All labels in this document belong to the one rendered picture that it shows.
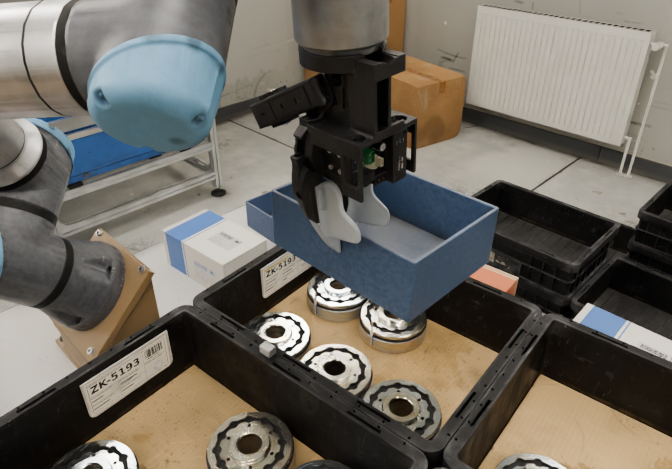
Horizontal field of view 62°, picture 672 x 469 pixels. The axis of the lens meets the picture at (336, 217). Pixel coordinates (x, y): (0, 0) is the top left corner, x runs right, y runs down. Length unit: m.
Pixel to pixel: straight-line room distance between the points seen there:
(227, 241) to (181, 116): 0.86
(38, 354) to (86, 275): 0.26
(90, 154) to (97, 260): 1.68
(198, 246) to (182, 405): 0.45
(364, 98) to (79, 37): 0.20
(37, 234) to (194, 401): 0.34
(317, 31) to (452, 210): 0.30
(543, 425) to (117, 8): 0.69
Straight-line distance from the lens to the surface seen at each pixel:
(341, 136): 0.45
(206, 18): 0.37
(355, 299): 0.91
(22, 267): 0.92
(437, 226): 0.68
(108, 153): 2.67
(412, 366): 0.85
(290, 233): 0.63
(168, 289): 1.24
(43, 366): 1.15
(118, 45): 0.35
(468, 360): 0.87
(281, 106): 0.51
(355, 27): 0.43
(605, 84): 3.45
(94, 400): 0.79
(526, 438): 0.80
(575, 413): 0.85
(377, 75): 0.43
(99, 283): 0.97
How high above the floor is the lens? 1.44
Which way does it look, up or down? 31 degrees down
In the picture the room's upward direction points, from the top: straight up
